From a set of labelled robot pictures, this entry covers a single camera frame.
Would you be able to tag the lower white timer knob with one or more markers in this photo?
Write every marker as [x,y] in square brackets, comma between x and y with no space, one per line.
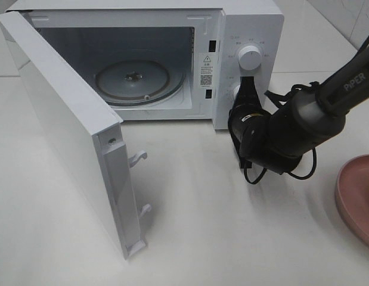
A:
[235,91]

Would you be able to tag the white microwave door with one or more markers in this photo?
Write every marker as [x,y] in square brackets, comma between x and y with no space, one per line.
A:
[83,130]

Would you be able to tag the pink round plate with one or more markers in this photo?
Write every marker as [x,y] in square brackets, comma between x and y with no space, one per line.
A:
[352,196]

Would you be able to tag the glass microwave turntable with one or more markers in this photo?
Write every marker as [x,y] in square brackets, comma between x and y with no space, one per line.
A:
[138,82]

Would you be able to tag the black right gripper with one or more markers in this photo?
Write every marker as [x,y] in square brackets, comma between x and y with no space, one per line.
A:
[247,96]

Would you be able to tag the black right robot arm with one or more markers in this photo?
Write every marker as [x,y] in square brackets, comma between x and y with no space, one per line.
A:
[307,116]

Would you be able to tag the white microwave oven body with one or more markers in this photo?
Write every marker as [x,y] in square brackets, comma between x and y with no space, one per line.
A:
[201,38]

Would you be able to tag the upper white power knob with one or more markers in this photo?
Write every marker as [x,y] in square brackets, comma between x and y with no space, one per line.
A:
[249,57]

